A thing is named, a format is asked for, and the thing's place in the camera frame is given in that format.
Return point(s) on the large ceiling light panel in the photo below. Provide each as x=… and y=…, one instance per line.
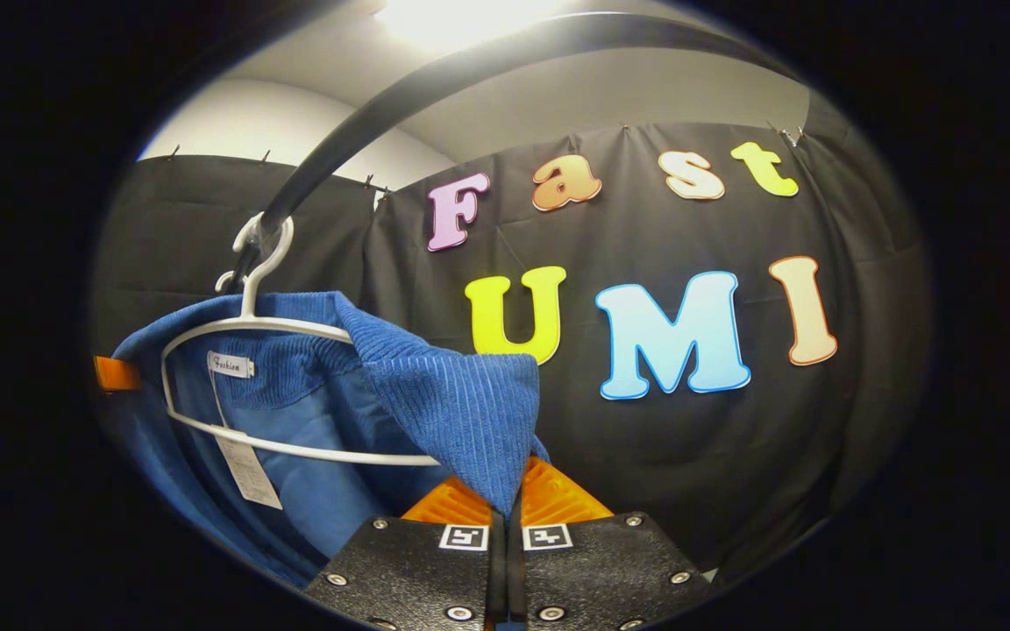
x=461, y=17

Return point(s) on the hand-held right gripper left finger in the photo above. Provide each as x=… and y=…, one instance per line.
x=408, y=570

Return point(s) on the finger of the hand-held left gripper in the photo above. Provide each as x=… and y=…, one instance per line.
x=115, y=374

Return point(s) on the black backdrop cloth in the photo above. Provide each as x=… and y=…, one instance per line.
x=645, y=456

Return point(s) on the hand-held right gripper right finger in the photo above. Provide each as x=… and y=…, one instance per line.
x=601, y=570

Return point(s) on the black metal clothes rack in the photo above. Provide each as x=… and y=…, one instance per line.
x=338, y=131

